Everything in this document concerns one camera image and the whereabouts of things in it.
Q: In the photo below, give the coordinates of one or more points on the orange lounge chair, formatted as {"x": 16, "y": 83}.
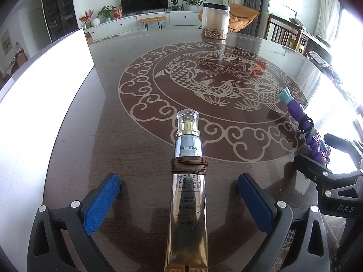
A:
{"x": 241, "y": 17}

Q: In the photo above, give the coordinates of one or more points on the red flowers in white vase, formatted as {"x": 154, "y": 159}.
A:
{"x": 88, "y": 18}

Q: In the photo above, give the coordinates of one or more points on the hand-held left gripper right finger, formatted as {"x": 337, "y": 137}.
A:
{"x": 256, "y": 204}

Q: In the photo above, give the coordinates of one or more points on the wooden side table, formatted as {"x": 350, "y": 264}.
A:
{"x": 317, "y": 46}

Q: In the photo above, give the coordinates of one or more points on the black television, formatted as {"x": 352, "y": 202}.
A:
{"x": 144, "y": 0}

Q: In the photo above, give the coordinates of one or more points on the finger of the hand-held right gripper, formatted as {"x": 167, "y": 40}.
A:
{"x": 312, "y": 165}
{"x": 340, "y": 144}

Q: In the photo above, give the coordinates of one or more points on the white board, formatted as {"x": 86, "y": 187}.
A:
{"x": 42, "y": 113}

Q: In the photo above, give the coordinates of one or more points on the small potted plant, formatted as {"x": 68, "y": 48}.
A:
{"x": 174, "y": 4}

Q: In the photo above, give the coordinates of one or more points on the red gift box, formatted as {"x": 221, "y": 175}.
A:
{"x": 117, "y": 13}

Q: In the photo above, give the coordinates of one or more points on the clear jar with black lid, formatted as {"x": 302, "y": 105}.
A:
{"x": 215, "y": 19}

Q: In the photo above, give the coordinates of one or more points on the large plant in white pot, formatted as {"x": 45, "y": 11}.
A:
{"x": 194, "y": 1}

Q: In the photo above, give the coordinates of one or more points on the wooden dining chair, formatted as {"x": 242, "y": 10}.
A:
{"x": 279, "y": 32}

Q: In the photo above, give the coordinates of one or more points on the framed wall painting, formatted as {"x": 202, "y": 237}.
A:
{"x": 6, "y": 42}

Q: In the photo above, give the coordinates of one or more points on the wooden bench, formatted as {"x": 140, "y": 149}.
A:
{"x": 151, "y": 19}

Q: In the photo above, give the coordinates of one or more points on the dark display cabinet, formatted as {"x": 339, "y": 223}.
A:
{"x": 59, "y": 8}

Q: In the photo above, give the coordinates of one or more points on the gold cream tube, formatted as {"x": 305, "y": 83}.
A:
{"x": 187, "y": 221}

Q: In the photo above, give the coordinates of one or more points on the white television cabinet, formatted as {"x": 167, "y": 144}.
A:
{"x": 124, "y": 24}

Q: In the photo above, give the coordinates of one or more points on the purple mermaid toy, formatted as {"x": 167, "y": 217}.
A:
{"x": 296, "y": 110}

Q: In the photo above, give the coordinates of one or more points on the green potted plant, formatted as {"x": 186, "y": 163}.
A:
{"x": 105, "y": 12}

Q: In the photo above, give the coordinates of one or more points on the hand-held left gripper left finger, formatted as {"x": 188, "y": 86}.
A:
{"x": 99, "y": 204}

